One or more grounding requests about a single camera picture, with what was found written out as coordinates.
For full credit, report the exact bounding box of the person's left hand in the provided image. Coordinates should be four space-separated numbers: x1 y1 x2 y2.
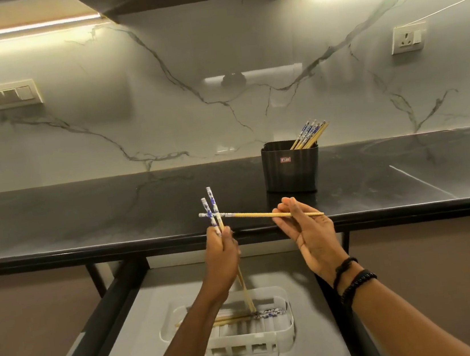
194 223 248 306

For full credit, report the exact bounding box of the person's right hand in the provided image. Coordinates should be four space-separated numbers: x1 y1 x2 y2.
269 189 355 292

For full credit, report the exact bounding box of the blue patterned bamboo chopstick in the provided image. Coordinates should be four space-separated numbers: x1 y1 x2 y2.
198 197 325 232
211 310 286 329
174 306 286 329
205 182 258 318
201 193 254 318

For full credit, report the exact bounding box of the person's right forearm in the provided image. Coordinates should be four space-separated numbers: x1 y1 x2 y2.
329 246 470 356

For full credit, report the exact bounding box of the person's left forearm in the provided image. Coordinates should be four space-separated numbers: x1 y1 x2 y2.
125 288 243 356

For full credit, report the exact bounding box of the grey open drawer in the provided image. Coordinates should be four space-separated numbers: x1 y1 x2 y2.
18 230 363 356

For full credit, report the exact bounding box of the black plastic utensil holder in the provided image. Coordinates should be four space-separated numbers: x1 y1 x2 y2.
259 136 325 199

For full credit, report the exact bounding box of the bunch of patterned chopsticks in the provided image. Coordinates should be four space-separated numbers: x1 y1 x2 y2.
287 117 333 152

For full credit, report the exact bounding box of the white plastic slotted tray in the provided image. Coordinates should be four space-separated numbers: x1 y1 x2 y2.
155 284 299 356

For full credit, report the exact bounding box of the brown lower cabinet door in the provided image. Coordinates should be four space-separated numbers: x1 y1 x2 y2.
0 261 125 356
345 214 470 356

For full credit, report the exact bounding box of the led light strip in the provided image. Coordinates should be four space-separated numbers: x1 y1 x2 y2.
0 13 103 40

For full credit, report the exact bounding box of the thin black cord bracelet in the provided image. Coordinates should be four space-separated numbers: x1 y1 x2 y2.
330 256 362 291

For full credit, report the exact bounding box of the black beaded bracelet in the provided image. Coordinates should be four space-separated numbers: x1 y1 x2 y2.
337 268 381 307

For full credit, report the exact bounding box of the small white wall socket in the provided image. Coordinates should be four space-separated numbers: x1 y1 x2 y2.
388 21 431 56

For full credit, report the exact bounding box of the wide white switch plate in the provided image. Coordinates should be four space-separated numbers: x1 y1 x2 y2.
0 77 45 111

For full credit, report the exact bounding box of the thin white cable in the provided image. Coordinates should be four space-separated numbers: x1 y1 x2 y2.
401 0 470 27

